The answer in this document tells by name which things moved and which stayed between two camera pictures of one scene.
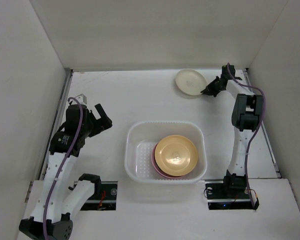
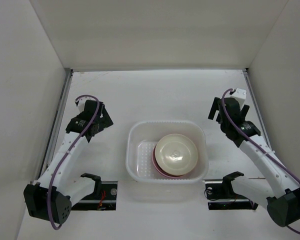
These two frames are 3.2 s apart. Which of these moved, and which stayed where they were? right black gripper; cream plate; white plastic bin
Moved: cream plate; right black gripper
Stayed: white plastic bin
